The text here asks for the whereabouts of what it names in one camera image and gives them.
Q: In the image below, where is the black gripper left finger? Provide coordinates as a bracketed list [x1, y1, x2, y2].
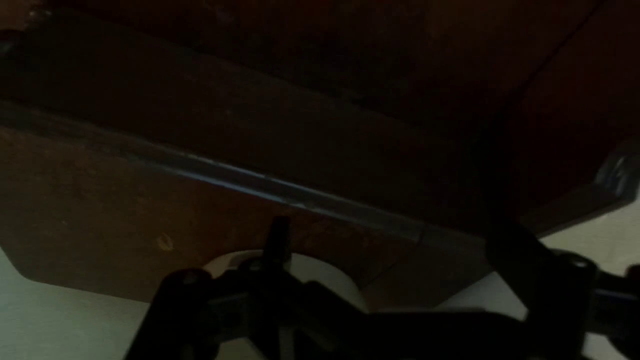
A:
[263, 214, 296, 269]

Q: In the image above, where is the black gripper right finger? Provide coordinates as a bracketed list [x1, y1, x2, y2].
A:
[484, 216, 559, 315]

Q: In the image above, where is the small dark wooden box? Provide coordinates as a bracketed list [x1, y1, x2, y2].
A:
[0, 0, 640, 222]

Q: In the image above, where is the dark wooden desk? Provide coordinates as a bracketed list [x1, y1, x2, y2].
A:
[0, 98, 640, 315]

